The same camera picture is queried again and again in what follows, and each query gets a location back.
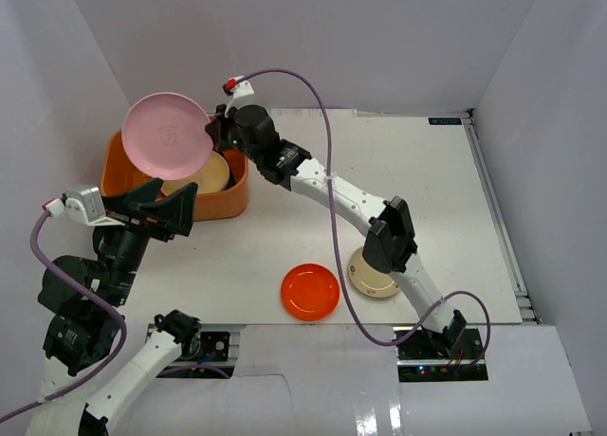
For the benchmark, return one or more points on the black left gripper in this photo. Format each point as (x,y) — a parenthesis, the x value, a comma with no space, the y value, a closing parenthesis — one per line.
(142,222)

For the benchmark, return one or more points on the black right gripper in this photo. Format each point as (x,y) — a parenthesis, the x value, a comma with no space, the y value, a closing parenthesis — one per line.
(218,128)

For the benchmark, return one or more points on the yellow round plate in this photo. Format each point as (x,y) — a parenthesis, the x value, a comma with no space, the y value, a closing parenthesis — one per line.
(213,177)

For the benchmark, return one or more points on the pink round plate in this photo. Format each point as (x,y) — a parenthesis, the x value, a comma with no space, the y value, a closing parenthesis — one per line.
(164,136)

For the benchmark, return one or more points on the orange round plate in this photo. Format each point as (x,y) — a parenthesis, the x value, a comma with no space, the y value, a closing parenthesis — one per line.
(310,292)

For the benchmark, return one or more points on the beige floral small plate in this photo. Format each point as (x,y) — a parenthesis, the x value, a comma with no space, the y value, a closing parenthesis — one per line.
(368,281)

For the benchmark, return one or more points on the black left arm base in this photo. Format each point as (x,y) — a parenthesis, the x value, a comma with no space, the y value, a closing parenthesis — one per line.
(208,346)

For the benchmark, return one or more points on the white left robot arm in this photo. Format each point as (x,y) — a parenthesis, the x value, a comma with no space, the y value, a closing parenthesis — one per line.
(87,331)

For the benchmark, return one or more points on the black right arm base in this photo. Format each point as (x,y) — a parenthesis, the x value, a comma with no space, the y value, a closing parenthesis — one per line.
(419,361)

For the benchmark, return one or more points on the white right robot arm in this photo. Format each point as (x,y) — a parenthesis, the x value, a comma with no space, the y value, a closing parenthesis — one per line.
(386,225)

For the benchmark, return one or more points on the orange plastic bin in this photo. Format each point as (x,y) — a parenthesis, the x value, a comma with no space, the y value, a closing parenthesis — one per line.
(120,175)

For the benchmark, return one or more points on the white paper sheet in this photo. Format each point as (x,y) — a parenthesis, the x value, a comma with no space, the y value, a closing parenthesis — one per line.
(313,113)

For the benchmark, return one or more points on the small blue label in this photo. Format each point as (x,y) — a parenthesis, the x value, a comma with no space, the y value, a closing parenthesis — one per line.
(445,121)

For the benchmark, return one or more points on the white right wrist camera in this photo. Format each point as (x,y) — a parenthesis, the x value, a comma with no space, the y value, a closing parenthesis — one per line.
(240,93)

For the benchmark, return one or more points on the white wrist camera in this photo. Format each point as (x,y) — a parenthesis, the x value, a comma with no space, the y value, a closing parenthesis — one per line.
(82,204)
(240,93)

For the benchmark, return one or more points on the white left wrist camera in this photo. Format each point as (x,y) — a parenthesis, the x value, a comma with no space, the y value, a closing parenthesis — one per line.
(82,204)

